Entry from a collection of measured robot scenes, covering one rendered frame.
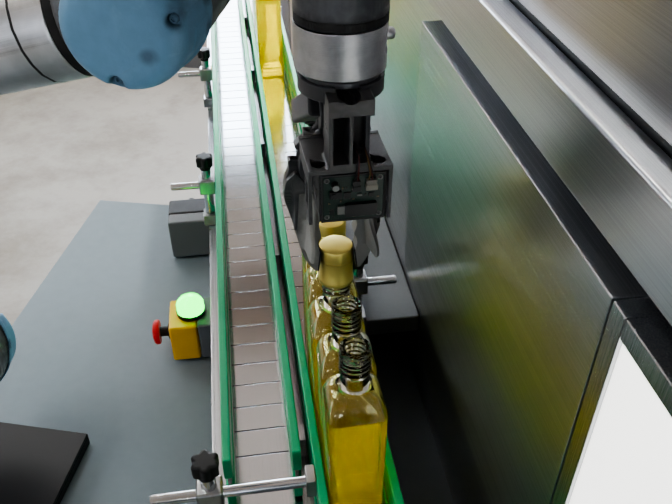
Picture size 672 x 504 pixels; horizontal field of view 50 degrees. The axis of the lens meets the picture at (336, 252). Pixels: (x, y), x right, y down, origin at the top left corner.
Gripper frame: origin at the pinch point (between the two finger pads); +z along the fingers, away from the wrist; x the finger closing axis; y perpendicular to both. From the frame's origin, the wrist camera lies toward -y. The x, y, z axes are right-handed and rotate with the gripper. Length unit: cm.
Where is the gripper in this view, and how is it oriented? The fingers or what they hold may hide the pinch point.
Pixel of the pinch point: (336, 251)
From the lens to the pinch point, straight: 72.4
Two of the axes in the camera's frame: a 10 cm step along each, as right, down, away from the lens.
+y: 1.6, 6.0, -7.9
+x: 9.9, -1.0, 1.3
